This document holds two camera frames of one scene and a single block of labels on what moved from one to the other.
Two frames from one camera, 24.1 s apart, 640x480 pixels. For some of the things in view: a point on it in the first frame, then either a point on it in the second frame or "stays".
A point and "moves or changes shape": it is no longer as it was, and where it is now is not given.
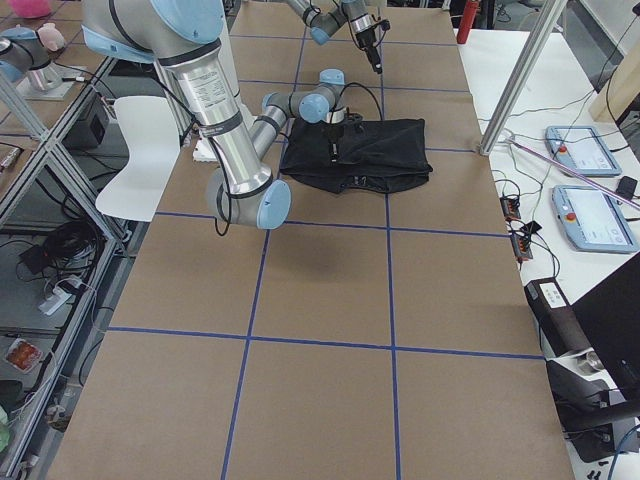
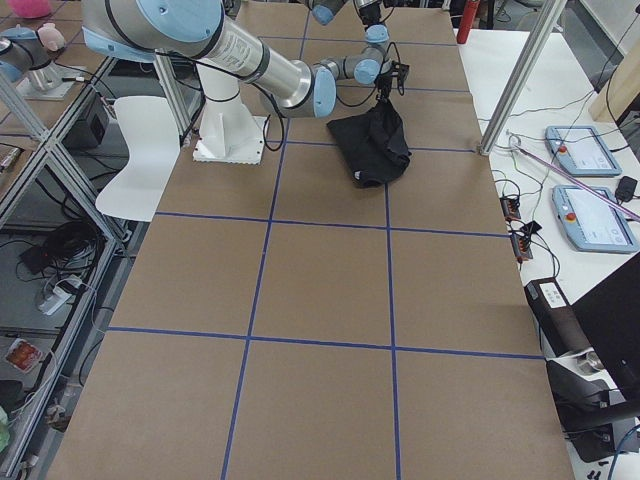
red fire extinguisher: [470, 11] stays
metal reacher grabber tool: [604, 185] moves or changes shape
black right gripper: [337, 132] -> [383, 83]
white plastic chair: [152, 127] stays
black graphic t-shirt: [382, 156] moves or changes shape
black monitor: [609, 315] stays
